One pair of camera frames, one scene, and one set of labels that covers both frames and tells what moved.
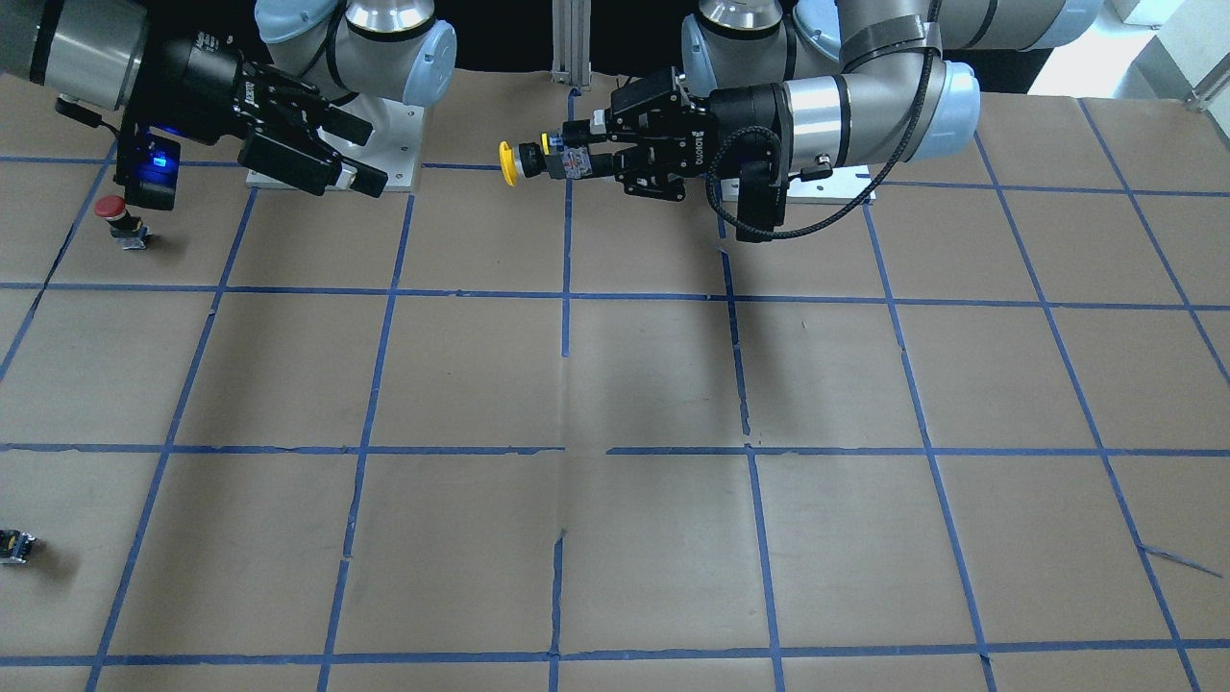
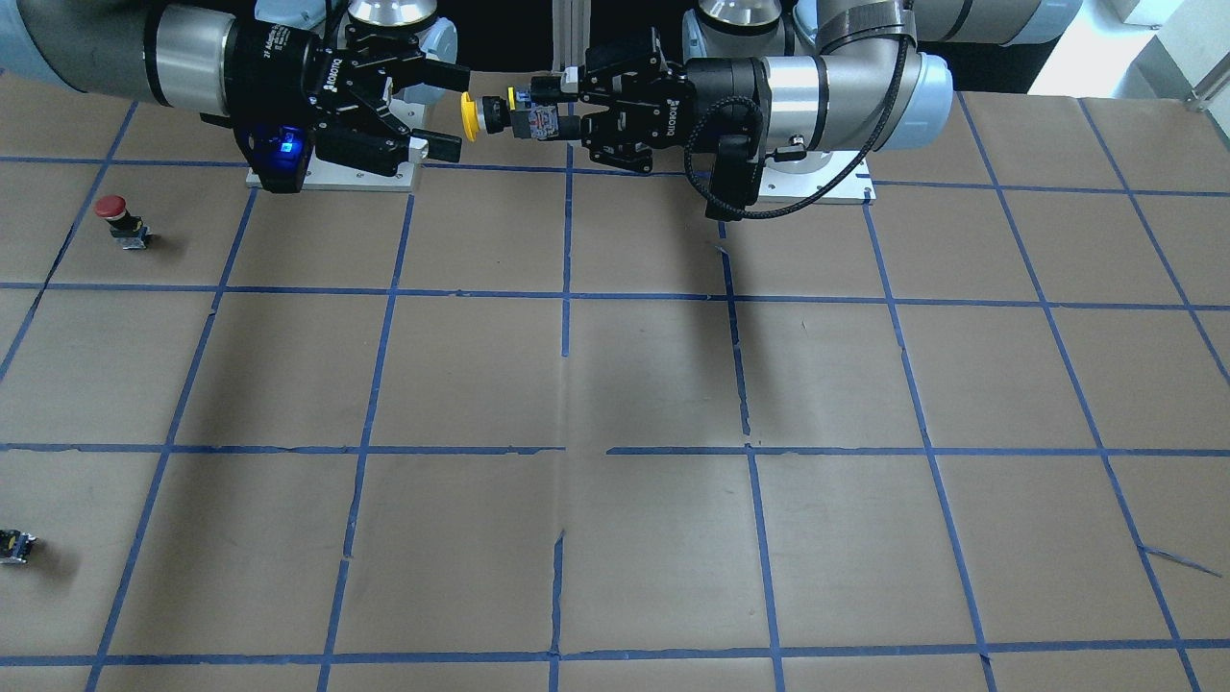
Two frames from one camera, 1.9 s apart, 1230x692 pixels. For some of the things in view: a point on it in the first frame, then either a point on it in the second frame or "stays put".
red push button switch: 127,229 stays put
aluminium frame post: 572,26 stays put
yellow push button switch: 556,161 -> 495,114
